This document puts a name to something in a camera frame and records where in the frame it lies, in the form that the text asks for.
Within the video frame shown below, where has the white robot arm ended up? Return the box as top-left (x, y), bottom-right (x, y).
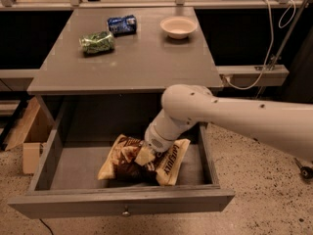
top-left (144, 84), bottom-right (313, 162)

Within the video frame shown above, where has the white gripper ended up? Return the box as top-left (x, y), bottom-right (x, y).
top-left (135, 123), bottom-right (178, 166)

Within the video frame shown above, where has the black floor cable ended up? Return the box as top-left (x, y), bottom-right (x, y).
top-left (39, 218), bottom-right (55, 235)

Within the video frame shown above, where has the cardboard box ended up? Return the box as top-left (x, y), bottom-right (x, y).
top-left (5, 98), bottom-right (52, 174)

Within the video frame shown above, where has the green crushed can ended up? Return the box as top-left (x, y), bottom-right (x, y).
top-left (79, 31), bottom-right (114, 54)

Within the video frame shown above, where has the black caster wheel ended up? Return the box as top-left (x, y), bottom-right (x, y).
top-left (294, 159), bottom-right (313, 179)

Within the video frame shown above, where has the brown chip bag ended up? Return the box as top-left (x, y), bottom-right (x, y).
top-left (98, 134), bottom-right (190, 186)

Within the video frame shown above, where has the open grey drawer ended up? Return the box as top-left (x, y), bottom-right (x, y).
top-left (8, 94), bottom-right (235, 218)

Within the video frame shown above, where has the grey wall rail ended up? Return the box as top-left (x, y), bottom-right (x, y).
top-left (216, 65), bottom-right (289, 88)

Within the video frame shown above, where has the grey cabinet counter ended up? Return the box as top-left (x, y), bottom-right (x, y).
top-left (27, 7), bottom-right (222, 135)

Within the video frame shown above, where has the white bowl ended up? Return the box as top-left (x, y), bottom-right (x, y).
top-left (160, 17), bottom-right (198, 39)

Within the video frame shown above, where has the blue crushed can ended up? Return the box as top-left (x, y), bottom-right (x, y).
top-left (107, 15), bottom-right (137, 35)

